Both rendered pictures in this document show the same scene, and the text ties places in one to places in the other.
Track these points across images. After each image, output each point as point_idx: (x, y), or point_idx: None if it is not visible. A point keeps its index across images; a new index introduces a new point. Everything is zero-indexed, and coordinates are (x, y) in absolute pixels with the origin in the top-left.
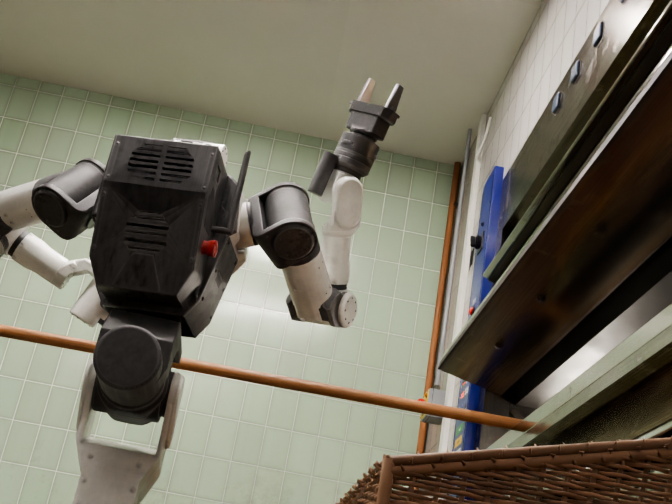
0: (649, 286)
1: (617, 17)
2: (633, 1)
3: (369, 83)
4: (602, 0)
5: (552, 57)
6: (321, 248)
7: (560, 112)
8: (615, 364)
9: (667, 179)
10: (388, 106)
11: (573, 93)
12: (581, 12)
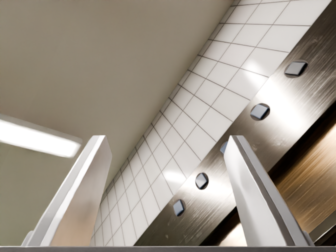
0: None
1: (258, 129)
2: (286, 109)
3: (100, 151)
4: (213, 134)
5: (150, 184)
6: None
7: (189, 213)
8: None
9: None
10: (305, 237)
11: (207, 195)
12: (180, 151)
